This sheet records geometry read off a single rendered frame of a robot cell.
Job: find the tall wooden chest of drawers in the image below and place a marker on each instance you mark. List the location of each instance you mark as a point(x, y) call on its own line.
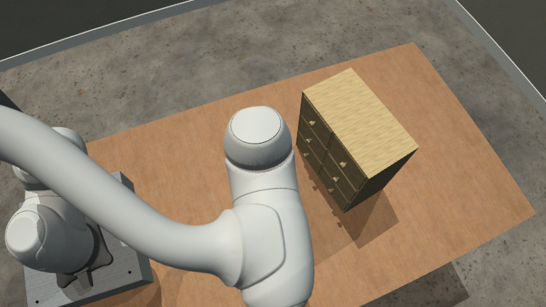
point(372, 136)

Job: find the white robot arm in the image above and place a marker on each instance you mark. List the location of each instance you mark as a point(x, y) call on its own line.
point(262, 246)

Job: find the brown wooden drawer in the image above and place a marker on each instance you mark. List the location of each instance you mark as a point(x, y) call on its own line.
point(312, 117)
point(309, 154)
point(340, 178)
point(333, 190)
point(312, 140)
point(347, 164)

